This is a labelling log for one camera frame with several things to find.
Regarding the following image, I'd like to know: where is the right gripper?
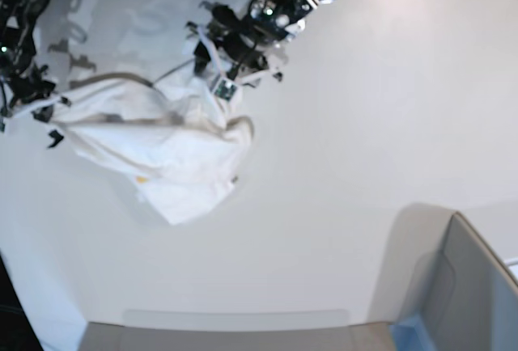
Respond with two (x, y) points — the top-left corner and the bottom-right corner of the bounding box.
(1, 43), (65, 149)

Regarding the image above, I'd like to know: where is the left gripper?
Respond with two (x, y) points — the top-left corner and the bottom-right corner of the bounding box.
(185, 0), (306, 101)

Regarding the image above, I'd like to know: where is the white printed t-shirt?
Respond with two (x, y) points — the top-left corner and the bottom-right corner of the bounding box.
(10, 72), (254, 225)

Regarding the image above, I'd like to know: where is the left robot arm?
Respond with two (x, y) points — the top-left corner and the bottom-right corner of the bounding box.
(187, 0), (335, 100)

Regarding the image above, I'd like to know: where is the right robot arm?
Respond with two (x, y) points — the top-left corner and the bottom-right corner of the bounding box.
(1, 0), (71, 132)

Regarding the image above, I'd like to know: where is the grey front tray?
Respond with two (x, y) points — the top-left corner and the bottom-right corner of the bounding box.
(79, 310), (396, 350)

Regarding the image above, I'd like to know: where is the grey bin right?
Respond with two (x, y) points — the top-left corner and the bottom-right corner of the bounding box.
(367, 204), (517, 350)

